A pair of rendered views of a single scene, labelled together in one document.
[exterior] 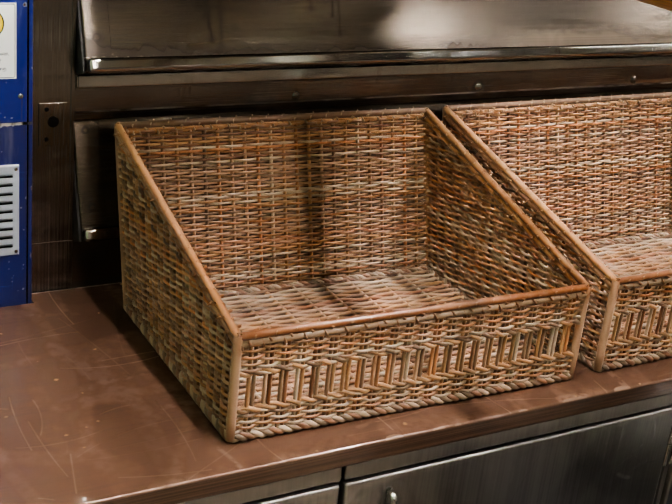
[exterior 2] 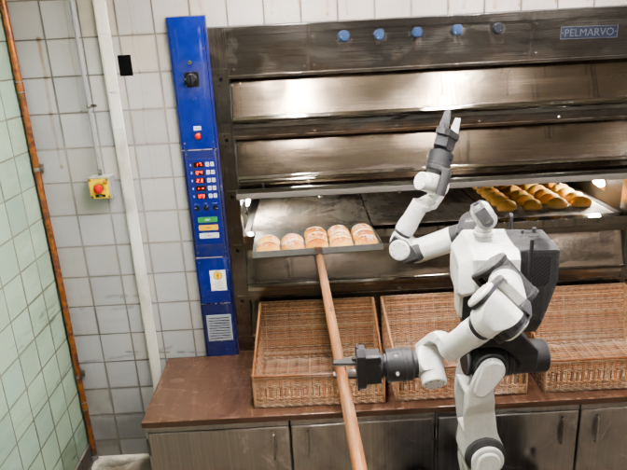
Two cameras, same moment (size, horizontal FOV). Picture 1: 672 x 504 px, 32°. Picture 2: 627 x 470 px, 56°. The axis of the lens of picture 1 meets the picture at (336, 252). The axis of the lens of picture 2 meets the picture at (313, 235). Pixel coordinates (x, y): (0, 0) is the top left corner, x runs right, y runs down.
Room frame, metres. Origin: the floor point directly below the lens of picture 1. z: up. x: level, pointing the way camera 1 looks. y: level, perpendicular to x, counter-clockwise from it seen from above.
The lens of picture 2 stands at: (-0.38, -1.24, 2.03)
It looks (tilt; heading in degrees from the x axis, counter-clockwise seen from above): 18 degrees down; 32
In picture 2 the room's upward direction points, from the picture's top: 3 degrees counter-clockwise
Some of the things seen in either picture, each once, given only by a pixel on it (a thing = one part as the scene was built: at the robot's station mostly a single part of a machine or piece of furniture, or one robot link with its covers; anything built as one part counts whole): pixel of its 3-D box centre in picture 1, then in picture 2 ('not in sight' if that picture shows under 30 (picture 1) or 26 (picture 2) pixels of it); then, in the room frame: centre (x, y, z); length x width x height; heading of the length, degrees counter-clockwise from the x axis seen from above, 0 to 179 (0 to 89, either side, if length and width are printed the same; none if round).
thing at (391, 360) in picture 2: not in sight; (379, 366); (0.87, -0.65, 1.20); 0.12 x 0.10 x 0.13; 123
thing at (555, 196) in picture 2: not in sight; (525, 190); (2.82, -0.62, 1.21); 0.61 x 0.48 x 0.06; 32
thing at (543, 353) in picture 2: not in sight; (504, 350); (1.44, -0.85, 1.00); 0.28 x 0.13 x 0.18; 123
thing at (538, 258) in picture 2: not in sight; (500, 278); (1.42, -0.83, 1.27); 0.34 x 0.30 x 0.36; 25
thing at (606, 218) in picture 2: not in sight; (434, 228); (2.16, -0.35, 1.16); 1.80 x 0.06 x 0.04; 122
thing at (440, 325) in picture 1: (342, 249); (317, 348); (1.61, -0.01, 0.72); 0.56 x 0.49 x 0.28; 121
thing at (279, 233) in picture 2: not in sight; (315, 237); (1.75, 0.06, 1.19); 0.55 x 0.36 x 0.03; 124
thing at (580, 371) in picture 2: not in sight; (586, 333); (2.25, -1.04, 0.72); 0.56 x 0.49 x 0.28; 121
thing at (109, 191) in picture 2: not in sight; (102, 186); (1.32, 0.89, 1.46); 0.10 x 0.07 x 0.10; 122
